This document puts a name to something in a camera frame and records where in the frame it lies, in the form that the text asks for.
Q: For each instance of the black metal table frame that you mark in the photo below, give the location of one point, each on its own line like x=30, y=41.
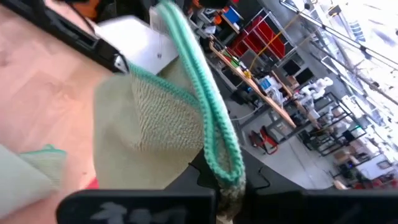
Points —
x=87, y=43

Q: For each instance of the blue storage bin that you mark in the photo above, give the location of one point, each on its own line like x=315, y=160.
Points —
x=233, y=15

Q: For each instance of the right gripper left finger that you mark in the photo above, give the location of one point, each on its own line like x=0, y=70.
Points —
x=199, y=193

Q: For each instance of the red plastic tray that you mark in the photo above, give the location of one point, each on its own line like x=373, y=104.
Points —
x=92, y=184

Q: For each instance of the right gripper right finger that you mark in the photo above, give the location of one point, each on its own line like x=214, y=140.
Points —
x=280, y=205

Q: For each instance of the black monitor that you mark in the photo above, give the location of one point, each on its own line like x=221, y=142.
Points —
x=290, y=67
x=305, y=76

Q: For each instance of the sage towel with teal edge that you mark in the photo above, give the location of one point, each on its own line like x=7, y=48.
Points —
x=149, y=133

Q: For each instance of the wooden workbench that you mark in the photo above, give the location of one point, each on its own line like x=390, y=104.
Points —
x=264, y=96

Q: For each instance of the black metal rack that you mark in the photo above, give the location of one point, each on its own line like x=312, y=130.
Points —
x=311, y=138

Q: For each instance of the white humanoid robot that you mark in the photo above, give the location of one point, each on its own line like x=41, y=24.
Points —
x=317, y=87

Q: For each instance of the red low cart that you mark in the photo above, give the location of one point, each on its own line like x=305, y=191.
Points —
x=267, y=140

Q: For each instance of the red shelving unit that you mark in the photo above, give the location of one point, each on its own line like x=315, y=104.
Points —
x=267, y=34

